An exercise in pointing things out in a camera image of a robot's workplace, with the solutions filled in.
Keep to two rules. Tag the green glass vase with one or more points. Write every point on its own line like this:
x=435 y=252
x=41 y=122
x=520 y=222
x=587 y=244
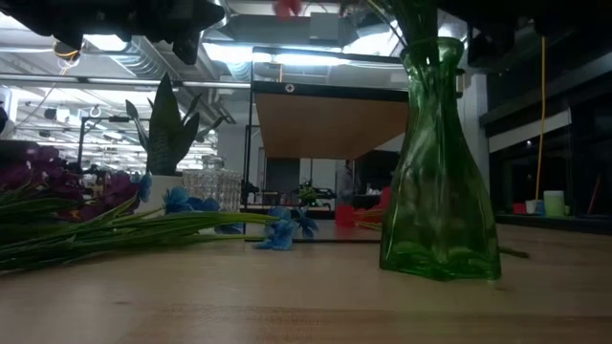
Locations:
x=440 y=191

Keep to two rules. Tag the wooden shelf with black frame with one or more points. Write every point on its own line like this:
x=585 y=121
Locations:
x=330 y=124

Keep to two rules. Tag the small red cup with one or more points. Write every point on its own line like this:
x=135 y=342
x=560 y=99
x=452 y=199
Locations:
x=519 y=208

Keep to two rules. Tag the light green cup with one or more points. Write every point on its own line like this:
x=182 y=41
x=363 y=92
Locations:
x=554 y=203

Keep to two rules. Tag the green plant in white pot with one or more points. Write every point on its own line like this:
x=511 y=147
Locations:
x=167 y=134

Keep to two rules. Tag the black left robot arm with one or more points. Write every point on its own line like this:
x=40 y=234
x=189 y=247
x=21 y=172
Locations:
x=28 y=12

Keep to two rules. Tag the small white cup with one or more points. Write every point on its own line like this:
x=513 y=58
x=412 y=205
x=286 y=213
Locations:
x=531 y=207

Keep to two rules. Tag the purple flower bunch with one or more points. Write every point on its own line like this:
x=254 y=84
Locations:
x=119 y=188

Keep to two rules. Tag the clear crystal glass vase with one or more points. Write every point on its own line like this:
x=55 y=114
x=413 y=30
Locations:
x=215 y=188

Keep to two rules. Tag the small green potted plant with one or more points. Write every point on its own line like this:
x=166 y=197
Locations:
x=308 y=193

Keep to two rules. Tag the red flower bunch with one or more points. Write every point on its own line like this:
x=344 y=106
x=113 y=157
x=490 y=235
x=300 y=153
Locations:
x=345 y=215

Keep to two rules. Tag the orange flower bunch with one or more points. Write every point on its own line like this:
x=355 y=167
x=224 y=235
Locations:
x=416 y=24

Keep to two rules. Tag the blue flower bunch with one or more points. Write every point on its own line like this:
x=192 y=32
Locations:
x=279 y=231

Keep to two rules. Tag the black metal stand frame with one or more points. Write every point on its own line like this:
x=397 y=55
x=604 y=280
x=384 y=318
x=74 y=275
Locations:
x=80 y=143

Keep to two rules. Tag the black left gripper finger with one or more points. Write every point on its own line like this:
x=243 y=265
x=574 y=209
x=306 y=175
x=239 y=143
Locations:
x=208 y=14

